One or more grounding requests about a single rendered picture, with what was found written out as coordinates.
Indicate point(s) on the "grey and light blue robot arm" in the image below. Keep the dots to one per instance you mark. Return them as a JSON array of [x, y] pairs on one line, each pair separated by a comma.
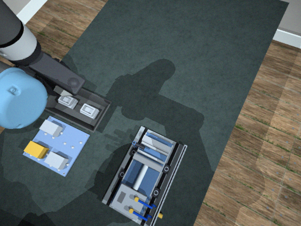
[[22, 97]]

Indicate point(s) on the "yellow rectangular block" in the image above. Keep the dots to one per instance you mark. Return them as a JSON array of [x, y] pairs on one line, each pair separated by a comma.
[[37, 150]]

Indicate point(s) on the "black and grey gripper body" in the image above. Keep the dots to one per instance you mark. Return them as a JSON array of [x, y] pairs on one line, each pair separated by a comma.
[[23, 64]]

